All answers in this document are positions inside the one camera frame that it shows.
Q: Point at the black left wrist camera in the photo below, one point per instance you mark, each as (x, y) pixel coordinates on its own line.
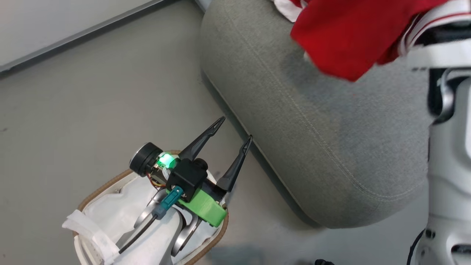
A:
(186, 178)

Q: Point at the small black object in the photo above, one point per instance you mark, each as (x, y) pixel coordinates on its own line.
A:
(323, 262)

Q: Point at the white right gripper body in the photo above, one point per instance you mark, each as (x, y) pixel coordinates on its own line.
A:
(441, 53)

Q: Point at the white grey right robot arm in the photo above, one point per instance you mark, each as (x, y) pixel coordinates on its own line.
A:
(452, 176)

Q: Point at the grey fabric sofa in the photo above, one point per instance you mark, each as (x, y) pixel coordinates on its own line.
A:
(312, 129)

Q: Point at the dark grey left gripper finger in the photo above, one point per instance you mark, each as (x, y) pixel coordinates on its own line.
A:
(198, 145)
(232, 173)

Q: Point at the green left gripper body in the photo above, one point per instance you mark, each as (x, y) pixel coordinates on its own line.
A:
(206, 209)

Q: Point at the white basket with wicker rim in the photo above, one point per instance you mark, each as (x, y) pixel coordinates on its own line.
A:
(208, 241)

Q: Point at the grey partition base rail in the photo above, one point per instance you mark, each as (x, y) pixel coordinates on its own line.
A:
(73, 36)

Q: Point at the white cloth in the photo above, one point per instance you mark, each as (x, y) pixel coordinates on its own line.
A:
(110, 206)

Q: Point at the red and white jersey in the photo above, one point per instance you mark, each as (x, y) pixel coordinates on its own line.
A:
(349, 36)

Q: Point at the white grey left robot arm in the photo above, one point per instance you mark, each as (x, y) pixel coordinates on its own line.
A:
(162, 239)

